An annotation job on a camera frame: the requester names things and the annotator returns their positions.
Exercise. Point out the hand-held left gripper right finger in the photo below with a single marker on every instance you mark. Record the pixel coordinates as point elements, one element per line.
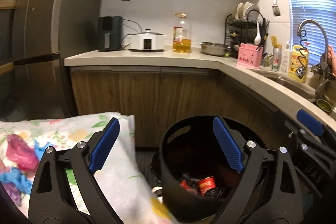
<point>228,145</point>

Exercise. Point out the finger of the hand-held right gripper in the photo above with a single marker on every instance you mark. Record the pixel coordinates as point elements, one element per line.
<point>309,123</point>
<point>288,125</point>

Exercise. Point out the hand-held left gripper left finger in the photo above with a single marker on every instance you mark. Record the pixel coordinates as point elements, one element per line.
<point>105,145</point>

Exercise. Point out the red paper cup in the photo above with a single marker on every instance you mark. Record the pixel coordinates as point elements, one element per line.
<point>207,185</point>

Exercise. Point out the teal disposable glove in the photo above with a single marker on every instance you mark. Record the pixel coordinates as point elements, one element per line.
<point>40,148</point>

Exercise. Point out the black plastic trash bin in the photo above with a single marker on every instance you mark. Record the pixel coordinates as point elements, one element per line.
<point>181,203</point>

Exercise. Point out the pink plastic bag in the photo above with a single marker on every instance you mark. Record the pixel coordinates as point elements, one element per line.
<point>19,151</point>

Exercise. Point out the blue plastic bag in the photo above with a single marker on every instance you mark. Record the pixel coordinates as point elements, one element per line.
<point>17,179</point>

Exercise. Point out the purple plastic bag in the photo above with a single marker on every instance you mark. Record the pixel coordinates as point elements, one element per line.
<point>11,193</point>

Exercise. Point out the sink strainer with scraps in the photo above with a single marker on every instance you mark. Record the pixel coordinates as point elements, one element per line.
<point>325,104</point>

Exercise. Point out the floral tablecloth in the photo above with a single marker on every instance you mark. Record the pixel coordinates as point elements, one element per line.
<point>123,182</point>

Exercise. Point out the steel kitchen sink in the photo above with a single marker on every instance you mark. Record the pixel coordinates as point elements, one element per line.
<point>288,82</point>

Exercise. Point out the yellow detergent bottle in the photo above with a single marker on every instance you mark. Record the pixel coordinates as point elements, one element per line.
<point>295,64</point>

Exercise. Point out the silver drink can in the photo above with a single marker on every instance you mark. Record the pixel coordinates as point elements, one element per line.
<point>275,60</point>

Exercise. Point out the white plastic bottle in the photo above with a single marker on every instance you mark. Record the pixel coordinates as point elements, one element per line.
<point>285,58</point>

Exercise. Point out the pink cloth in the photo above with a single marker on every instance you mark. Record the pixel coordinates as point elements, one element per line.
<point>332,56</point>

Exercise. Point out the wooden base cabinets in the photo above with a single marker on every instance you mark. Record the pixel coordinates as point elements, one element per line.
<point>157,98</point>

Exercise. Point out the pink utensil holder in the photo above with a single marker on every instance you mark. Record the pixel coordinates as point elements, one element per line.
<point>249,56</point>

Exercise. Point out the yellow dish brush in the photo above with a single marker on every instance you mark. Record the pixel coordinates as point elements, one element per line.
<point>274,41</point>

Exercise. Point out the white soup spoon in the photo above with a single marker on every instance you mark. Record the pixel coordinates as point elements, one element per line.
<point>258,35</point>

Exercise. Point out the beige kitchen countertop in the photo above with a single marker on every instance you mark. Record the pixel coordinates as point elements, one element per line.
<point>144,57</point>

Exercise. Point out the stainless steel bowl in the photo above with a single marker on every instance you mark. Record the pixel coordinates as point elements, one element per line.
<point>214,48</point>

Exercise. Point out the chrome kitchen faucet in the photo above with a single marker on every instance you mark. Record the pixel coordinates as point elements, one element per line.
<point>311,20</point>

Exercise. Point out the white rice cooker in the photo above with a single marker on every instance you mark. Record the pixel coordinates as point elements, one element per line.
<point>147,42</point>

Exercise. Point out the black air fryer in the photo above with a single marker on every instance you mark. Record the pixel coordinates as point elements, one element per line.
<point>109,33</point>

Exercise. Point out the black dish rack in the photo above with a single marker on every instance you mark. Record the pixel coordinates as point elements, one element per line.
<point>233,27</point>

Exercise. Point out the cooking oil bottle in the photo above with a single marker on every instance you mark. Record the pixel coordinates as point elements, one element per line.
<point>182,39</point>

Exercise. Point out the white large plate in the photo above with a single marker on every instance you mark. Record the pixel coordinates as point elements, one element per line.
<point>250,8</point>

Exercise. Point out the white small plate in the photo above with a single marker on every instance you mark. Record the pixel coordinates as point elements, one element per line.
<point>238,10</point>

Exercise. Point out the dark steel refrigerator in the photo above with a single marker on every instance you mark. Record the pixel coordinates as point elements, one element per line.
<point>52,29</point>

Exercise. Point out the wooden glazed door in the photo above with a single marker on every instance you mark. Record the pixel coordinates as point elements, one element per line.
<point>6,5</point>

